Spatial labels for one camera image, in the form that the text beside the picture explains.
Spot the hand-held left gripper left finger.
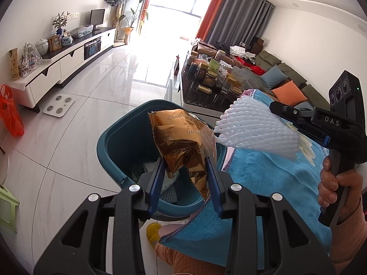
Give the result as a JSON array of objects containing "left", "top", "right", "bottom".
[{"left": 33, "top": 158, "right": 166, "bottom": 275}]

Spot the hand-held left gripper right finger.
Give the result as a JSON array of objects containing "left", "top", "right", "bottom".
[{"left": 205, "top": 157, "right": 336, "bottom": 275}]

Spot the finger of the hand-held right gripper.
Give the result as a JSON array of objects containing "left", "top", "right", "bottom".
[
  {"left": 290, "top": 120, "right": 331, "bottom": 149},
  {"left": 269, "top": 100, "right": 315, "bottom": 121}
]

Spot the white foam fruit net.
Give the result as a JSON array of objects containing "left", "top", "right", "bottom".
[{"left": 214, "top": 97, "right": 300, "bottom": 161}]

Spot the gold snack wrapper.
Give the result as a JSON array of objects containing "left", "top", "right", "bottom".
[{"left": 147, "top": 109, "right": 218, "bottom": 201}]

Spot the teal plastic bin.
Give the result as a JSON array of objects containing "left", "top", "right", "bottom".
[{"left": 96, "top": 100, "right": 227, "bottom": 222}]

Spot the person's right forearm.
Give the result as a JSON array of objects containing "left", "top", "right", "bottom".
[{"left": 330, "top": 198, "right": 367, "bottom": 275}]

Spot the person's right hand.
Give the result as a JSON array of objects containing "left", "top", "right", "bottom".
[{"left": 318, "top": 156, "right": 364, "bottom": 222}]

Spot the orange cushion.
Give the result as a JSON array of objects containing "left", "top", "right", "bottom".
[{"left": 271, "top": 80, "right": 308, "bottom": 106}]

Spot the small blue cushion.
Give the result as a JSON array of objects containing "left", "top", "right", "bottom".
[{"left": 260, "top": 64, "right": 289, "bottom": 89}]

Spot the yellow slipper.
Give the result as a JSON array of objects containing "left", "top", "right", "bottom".
[{"left": 146, "top": 222, "right": 163, "bottom": 247}]

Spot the red cloth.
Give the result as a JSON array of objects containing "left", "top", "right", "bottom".
[{"left": 244, "top": 61, "right": 267, "bottom": 76}]

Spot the green sofa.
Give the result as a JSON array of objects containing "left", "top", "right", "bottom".
[{"left": 198, "top": 41, "right": 333, "bottom": 112}]

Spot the pile of white clothes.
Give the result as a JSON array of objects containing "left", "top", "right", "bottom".
[{"left": 229, "top": 45, "right": 257, "bottom": 59}]

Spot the person's leg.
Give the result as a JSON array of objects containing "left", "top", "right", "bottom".
[{"left": 155, "top": 241, "right": 227, "bottom": 275}]

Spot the group of glass jars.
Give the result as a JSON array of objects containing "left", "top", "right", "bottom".
[{"left": 185, "top": 50, "right": 250, "bottom": 98}]

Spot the dark coffee table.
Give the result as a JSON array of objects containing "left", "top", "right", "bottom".
[{"left": 176, "top": 53, "right": 259, "bottom": 118}]

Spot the orange and grey curtain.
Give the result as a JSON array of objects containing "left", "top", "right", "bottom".
[{"left": 198, "top": 0, "right": 276, "bottom": 49}]

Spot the white bathroom scale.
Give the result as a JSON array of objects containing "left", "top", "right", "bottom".
[{"left": 43, "top": 95, "right": 75, "bottom": 118}]

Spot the window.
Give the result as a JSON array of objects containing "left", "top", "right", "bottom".
[{"left": 149, "top": 0, "right": 214, "bottom": 18}]

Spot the white and black cabinet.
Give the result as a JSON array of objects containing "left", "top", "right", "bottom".
[{"left": 8, "top": 27, "right": 117, "bottom": 113}]

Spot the tall leafy potted plant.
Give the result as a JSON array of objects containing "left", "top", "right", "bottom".
[{"left": 119, "top": 0, "right": 150, "bottom": 45}]

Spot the green plastic stool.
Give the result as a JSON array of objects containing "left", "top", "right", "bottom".
[{"left": 0, "top": 184, "right": 20, "bottom": 232}]

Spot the orange plastic bag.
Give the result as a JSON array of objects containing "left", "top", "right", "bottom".
[{"left": 0, "top": 84, "right": 25, "bottom": 137}]

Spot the clear plastic bag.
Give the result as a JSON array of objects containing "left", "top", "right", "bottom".
[{"left": 70, "top": 24, "right": 94, "bottom": 38}]

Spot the black monitor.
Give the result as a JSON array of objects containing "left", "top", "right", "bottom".
[{"left": 90, "top": 9, "right": 106, "bottom": 32}]

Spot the carved bamboo ornament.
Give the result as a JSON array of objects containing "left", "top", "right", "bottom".
[{"left": 8, "top": 49, "right": 20, "bottom": 81}]

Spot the plant in blue vase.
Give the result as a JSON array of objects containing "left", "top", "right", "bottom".
[{"left": 52, "top": 11, "right": 70, "bottom": 36}]

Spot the picture frame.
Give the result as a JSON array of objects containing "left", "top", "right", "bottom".
[{"left": 48, "top": 35, "right": 63, "bottom": 52}]

